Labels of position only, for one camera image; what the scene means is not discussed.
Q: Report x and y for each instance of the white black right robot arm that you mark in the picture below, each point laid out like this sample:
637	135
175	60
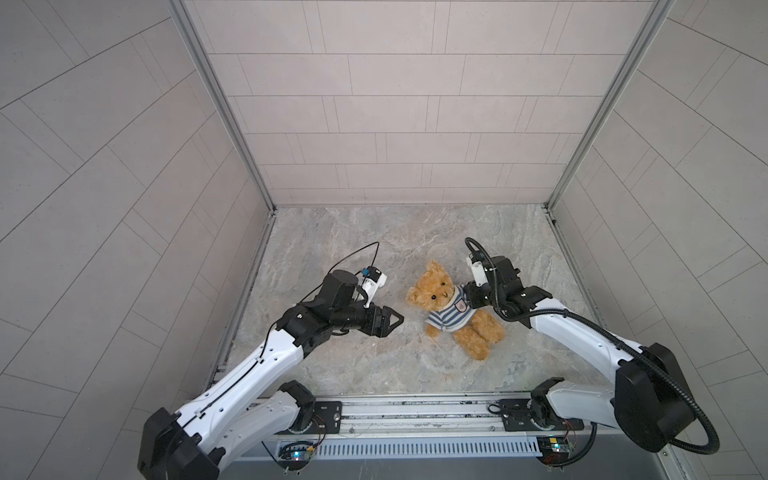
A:
647	399

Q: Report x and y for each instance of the aluminium right corner post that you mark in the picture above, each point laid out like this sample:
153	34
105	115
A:
647	32

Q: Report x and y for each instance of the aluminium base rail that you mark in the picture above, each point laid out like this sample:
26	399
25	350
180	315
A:
449	426

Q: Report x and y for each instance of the blue white striped sweater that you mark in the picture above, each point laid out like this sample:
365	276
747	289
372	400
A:
454	316

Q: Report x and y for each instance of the left green circuit board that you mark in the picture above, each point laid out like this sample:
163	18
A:
295	456

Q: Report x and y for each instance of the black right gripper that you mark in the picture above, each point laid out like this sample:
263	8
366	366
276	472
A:
470	289

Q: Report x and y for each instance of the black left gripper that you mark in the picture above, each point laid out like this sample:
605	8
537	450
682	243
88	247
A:
376	330

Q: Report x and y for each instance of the aluminium left corner post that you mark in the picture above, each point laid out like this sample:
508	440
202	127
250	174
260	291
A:
184	23

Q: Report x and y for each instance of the green circuit board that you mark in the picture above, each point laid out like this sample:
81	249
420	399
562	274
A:
554	450
295	456

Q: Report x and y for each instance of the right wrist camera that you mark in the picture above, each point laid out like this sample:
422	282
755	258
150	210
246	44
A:
477	262

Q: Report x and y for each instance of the brown teddy bear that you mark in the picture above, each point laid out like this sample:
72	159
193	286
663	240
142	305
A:
433	291

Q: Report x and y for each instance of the aluminium corner post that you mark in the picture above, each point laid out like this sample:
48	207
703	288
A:
184	23
647	32

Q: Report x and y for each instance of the right green circuit board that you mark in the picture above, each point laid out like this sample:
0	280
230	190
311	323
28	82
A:
554	450

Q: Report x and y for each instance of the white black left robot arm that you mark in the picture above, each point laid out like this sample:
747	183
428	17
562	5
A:
207	434

